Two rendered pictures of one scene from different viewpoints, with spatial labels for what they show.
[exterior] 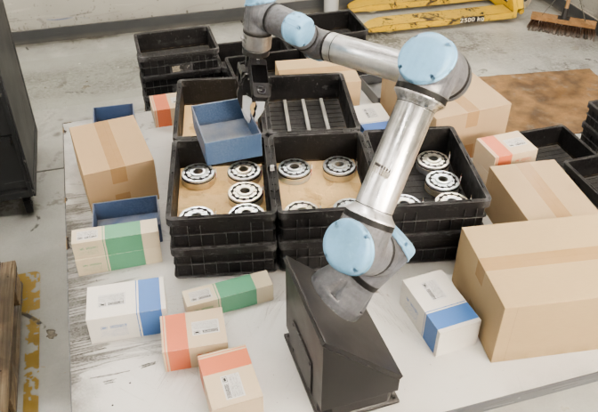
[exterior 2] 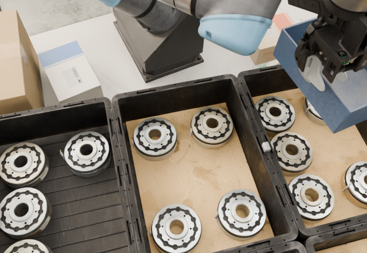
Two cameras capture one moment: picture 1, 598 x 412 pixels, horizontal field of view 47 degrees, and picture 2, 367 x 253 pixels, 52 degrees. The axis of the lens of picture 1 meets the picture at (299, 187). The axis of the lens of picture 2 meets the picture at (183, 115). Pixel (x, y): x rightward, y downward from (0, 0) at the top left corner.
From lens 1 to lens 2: 2.02 m
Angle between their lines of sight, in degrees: 85
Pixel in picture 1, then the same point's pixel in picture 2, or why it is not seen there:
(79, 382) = not seen: hidden behind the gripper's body
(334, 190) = (179, 189)
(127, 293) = not seen: hidden behind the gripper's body
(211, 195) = (332, 159)
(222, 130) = (350, 97)
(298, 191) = (225, 181)
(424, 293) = (81, 72)
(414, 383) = (101, 36)
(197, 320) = (273, 36)
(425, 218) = (63, 122)
